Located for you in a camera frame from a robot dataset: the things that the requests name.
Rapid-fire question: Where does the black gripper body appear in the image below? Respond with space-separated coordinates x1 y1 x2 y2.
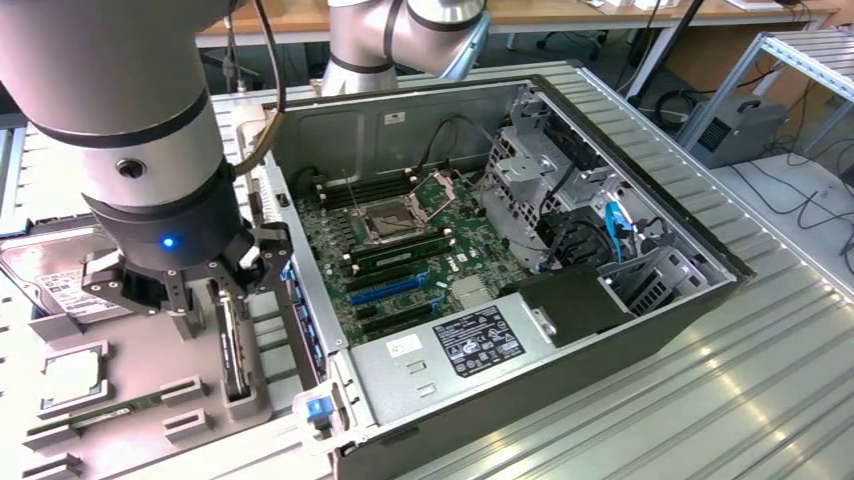
83 164 257 275

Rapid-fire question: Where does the graphics card with black shroud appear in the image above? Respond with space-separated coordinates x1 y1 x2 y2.
206 277 257 401

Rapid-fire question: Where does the grey parts rack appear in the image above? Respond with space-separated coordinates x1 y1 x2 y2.
19 269 277 480

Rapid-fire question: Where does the thin locking lever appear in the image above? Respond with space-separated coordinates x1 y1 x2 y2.
341 168 368 217

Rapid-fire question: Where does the silver hard disk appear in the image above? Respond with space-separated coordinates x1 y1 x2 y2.
0 224 135 322

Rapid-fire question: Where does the CPU socket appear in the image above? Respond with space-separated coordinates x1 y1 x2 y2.
357 197 430 247

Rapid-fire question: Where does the silver CPU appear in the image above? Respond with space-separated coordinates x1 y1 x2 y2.
39 349 109 402

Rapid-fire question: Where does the black expansion slot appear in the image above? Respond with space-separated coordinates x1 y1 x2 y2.
360 303 437 337

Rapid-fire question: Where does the green RAM stick on rack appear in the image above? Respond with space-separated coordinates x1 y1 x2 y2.
26 389 169 437

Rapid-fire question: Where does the metal socket cover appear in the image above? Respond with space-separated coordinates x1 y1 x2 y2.
405 169 464 222

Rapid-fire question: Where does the green motherboard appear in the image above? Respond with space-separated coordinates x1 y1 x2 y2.
293 167 533 347

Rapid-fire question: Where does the silver chipset heatsink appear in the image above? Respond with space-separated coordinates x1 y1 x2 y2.
452 278 497 302

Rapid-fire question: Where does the blue case latch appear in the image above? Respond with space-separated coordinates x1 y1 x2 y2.
304 397 334 426

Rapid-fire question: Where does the silver power supply with label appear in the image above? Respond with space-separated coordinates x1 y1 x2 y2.
346 292 560 432

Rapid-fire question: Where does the metal disk bay cage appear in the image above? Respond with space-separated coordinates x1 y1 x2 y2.
489 124 584 242

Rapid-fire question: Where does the black plastic cover block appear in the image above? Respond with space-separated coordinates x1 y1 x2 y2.
500 263 637 350

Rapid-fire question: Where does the open black PC case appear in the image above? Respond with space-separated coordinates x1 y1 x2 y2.
230 74 757 480

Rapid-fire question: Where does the perforated metal disk bay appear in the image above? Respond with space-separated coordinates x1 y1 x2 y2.
596 243 731 317

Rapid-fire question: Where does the black office chair base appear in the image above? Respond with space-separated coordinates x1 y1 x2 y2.
505 28 610 62

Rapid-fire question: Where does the wooden desk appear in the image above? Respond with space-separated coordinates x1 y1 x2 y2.
197 0 844 51

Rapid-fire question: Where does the black pole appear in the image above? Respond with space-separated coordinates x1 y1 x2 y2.
625 0 708 100

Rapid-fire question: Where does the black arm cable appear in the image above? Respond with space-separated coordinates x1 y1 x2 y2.
230 0 290 176

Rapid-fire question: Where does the grey hanging cable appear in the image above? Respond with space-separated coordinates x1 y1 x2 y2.
222 13 248 95

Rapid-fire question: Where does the blue wire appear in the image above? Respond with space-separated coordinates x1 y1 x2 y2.
602 199 634 265

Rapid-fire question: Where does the coiled black cable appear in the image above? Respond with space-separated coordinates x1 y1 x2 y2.
656 88 697 125

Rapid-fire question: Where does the grey box with handle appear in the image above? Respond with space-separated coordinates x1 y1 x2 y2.
685 97 795 170

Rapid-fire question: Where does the aluminium frame rack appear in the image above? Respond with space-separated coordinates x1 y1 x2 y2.
676 28 854 152

